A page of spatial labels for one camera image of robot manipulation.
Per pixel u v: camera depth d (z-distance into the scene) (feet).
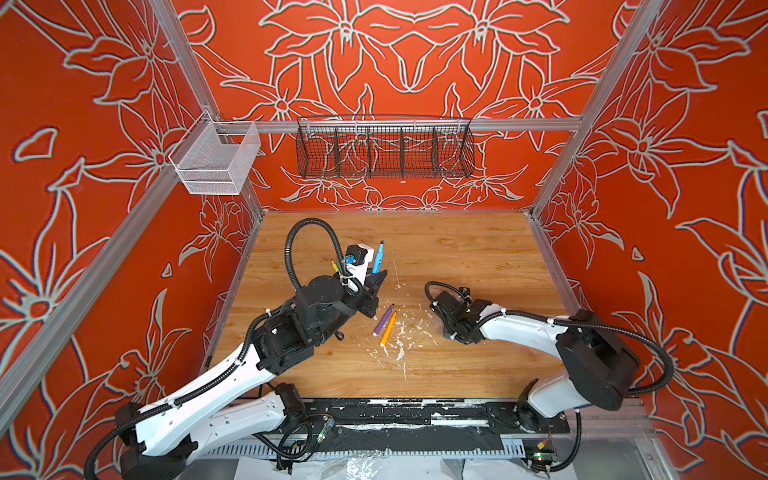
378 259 1.91
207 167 2.94
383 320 2.95
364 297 1.78
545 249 3.70
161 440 1.26
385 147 3.20
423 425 2.39
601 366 1.42
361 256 1.65
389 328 2.87
